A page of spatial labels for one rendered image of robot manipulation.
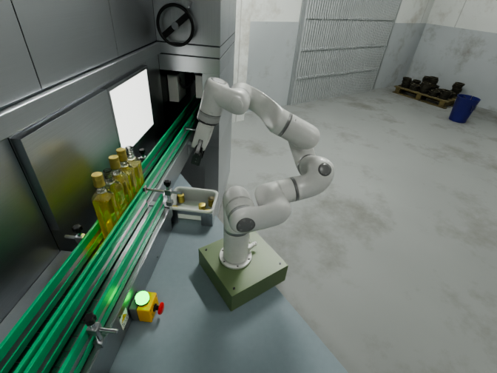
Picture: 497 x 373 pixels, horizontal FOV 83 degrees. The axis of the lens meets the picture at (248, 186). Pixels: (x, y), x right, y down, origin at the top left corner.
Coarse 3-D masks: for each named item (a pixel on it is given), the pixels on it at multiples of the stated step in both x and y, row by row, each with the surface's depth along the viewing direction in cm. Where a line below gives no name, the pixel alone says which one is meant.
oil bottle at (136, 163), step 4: (128, 160) 115; (132, 160) 115; (136, 160) 116; (140, 160) 118; (132, 164) 114; (136, 164) 115; (140, 164) 119; (136, 168) 116; (140, 168) 119; (136, 172) 117; (140, 172) 120; (136, 176) 118; (140, 176) 120; (140, 180) 120; (140, 184) 121; (140, 188) 121
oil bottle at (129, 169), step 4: (128, 164) 112; (124, 168) 110; (128, 168) 110; (132, 168) 113; (128, 172) 110; (132, 172) 113; (128, 176) 111; (132, 176) 114; (132, 180) 114; (136, 180) 117; (132, 184) 114; (136, 184) 118; (132, 188) 115; (136, 188) 118; (132, 192) 116; (136, 192) 119; (132, 196) 116
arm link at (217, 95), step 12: (216, 84) 85; (228, 84) 88; (204, 96) 88; (216, 96) 86; (228, 96) 85; (240, 96) 85; (204, 108) 89; (216, 108) 89; (228, 108) 87; (240, 108) 86
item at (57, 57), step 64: (0, 0) 69; (64, 0) 90; (128, 0) 129; (0, 64) 71; (64, 64) 94; (128, 64) 131; (0, 128) 71; (0, 192) 75; (0, 256) 77; (0, 320) 80
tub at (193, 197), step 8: (184, 192) 145; (192, 192) 145; (200, 192) 144; (208, 192) 144; (216, 192) 142; (176, 200) 143; (192, 200) 147; (200, 200) 147; (216, 200) 138; (176, 208) 131; (184, 208) 131; (192, 208) 142; (208, 208) 143
